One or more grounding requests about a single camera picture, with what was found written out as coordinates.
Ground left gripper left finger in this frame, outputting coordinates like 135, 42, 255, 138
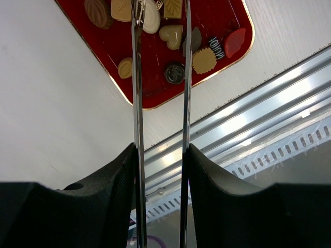
1, 144, 137, 247

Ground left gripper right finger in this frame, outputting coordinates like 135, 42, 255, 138
187, 145, 330, 247

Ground red lacquer tray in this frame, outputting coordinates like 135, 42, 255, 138
56, 0, 255, 110

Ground white oval chocolate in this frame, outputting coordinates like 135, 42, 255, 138
143, 0, 161, 34

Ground round caramel chocolate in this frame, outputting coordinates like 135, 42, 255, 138
118, 57, 133, 79

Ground dark round chocolate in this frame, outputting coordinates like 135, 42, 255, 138
164, 61, 185, 84

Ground red lips chocolate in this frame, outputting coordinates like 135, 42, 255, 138
223, 28, 246, 58

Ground black striped chocolate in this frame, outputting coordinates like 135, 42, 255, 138
208, 36, 225, 60

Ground cream heart chocolate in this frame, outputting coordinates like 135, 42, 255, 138
159, 25, 183, 50

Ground grey brown lips chocolate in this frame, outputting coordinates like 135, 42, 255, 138
183, 27, 202, 57

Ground dark brown oval chocolate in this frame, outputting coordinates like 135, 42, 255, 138
84, 0, 113, 29

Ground tan leaf square chocolate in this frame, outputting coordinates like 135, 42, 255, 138
163, 0, 183, 19

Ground slotted grey cable duct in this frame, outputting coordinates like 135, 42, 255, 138
145, 116, 330, 222

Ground aluminium front rail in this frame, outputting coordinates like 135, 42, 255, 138
145, 47, 330, 194

